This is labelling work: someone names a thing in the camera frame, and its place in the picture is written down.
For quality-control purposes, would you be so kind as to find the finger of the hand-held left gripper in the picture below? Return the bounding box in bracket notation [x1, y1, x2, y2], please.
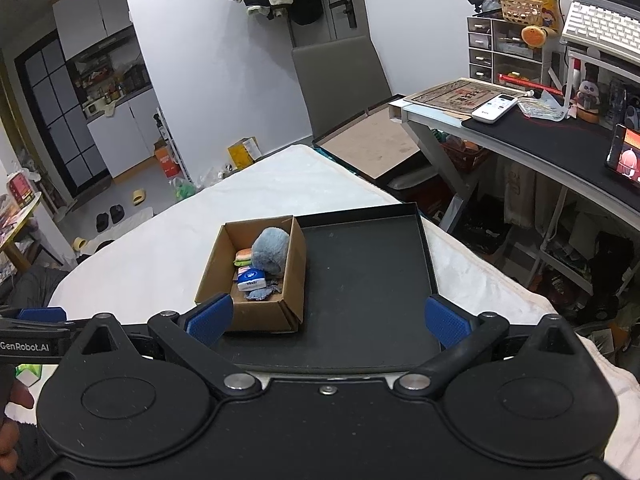
[0, 306, 69, 332]

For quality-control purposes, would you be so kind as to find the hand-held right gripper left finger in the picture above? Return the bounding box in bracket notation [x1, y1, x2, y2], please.
[62, 293, 263, 397]

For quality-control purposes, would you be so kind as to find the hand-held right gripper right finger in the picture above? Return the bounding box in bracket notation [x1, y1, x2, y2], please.
[394, 295, 598, 397]

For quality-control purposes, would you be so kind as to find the blue tissue pack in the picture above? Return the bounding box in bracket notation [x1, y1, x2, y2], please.
[236, 267, 268, 293]

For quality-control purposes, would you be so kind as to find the brown cardboard box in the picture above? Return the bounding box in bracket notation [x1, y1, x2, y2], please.
[194, 215, 308, 335]

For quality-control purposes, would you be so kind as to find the grey-blue plush toy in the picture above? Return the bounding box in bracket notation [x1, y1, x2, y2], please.
[250, 226, 292, 276]

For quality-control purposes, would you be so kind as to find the black shallow tray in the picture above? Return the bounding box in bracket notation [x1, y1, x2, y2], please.
[215, 201, 442, 376]

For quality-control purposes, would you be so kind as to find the person's left hand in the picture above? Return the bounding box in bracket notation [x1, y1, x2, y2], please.
[0, 381, 36, 476]

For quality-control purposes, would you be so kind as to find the dark grey cloth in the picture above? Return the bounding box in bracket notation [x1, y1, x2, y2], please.
[0, 266, 76, 311]

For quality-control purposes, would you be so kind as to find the blue denim cloth scrap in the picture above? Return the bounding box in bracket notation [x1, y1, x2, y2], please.
[245, 280, 284, 303]

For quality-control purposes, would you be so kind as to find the round wooden side table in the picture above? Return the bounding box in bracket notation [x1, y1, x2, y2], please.
[0, 192, 44, 274]

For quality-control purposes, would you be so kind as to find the green plastic bag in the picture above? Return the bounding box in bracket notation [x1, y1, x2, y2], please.
[172, 177, 199, 201]

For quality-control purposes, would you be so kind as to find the black backpack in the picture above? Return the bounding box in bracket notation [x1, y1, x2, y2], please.
[575, 232, 637, 322]

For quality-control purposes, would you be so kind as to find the yellow paper bag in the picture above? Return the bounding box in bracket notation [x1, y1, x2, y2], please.
[227, 137, 262, 169]

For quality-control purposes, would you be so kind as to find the red basket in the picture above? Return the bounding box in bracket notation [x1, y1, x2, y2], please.
[440, 137, 494, 174]

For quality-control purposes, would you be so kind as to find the white narrow rack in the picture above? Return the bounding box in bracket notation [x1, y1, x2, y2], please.
[152, 107, 194, 186]

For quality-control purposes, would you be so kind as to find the black-framed glass door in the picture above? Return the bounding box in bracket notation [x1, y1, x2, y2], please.
[15, 30, 110, 199]

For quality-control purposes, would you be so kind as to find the black-framed brown board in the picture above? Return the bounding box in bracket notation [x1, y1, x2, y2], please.
[312, 94, 427, 184]

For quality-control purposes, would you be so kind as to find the grey-legged desk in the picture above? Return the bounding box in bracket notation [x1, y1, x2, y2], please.
[389, 77, 640, 293]

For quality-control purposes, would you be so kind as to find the white low cabinet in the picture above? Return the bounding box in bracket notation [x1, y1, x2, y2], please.
[87, 87, 166, 180]

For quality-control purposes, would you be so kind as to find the black desk mat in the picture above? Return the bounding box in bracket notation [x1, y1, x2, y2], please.
[460, 109, 640, 222]

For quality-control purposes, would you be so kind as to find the white remote control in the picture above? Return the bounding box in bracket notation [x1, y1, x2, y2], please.
[471, 93, 520, 125]

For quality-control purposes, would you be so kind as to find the brown printed board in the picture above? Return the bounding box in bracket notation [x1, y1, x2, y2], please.
[404, 78, 506, 117]

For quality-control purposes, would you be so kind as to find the clear plastic bag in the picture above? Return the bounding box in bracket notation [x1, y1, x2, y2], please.
[517, 97, 571, 122]

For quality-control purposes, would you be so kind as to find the smartphone with lit screen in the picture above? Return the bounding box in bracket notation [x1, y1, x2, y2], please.
[605, 123, 640, 184]

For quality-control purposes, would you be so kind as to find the red paper roll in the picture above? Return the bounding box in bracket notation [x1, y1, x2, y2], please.
[499, 73, 565, 97]

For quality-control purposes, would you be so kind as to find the grey chair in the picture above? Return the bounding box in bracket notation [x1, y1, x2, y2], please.
[291, 35, 396, 142]

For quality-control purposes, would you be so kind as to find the small cartoon figurine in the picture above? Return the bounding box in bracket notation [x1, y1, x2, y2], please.
[572, 80, 601, 124]

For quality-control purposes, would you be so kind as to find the grey drawer organiser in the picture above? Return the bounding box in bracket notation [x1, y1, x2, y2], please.
[466, 12, 551, 84]

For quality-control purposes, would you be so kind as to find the white desk riser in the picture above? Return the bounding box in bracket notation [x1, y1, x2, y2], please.
[547, 44, 640, 122]

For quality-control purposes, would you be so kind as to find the orange round plush toy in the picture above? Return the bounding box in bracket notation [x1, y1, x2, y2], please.
[520, 24, 559, 50]

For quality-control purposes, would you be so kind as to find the white upper cabinet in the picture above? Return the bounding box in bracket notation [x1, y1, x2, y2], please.
[52, 0, 134, 61]

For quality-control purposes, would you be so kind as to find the wicker basket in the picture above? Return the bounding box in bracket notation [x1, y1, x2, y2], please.
[498, 0, 544, 26]

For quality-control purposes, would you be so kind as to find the white keyboard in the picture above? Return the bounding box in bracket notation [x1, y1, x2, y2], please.
[561, 1, 640, 66]

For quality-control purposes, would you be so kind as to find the black door handle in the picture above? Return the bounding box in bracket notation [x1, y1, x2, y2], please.
[330, 0, 359, 30]

